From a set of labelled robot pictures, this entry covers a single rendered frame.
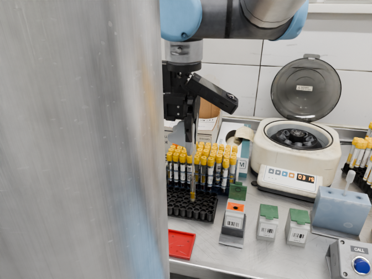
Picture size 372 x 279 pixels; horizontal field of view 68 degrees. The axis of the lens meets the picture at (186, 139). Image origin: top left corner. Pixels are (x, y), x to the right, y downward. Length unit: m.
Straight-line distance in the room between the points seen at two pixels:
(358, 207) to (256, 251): 0.24
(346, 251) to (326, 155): 0.29
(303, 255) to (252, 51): 0.69
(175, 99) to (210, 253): 0.34
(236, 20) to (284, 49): 0.66
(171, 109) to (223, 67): 0.54
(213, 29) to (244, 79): 0.68
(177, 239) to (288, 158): 0.37
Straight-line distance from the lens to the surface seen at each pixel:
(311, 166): 0.82
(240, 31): 0.43
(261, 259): 0.66
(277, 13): 0.35
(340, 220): 0.74
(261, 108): 1.13
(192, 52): 0.54
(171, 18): 0.41
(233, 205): 0.65
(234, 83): 1.10
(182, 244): 0.66
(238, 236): 0.67
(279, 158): 0.82
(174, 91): 0.58
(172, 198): 0.75
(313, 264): 0.68
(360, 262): 0.62
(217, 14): 0.42
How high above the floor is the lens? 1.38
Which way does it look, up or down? 28 degrees down
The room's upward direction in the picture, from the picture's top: straight up
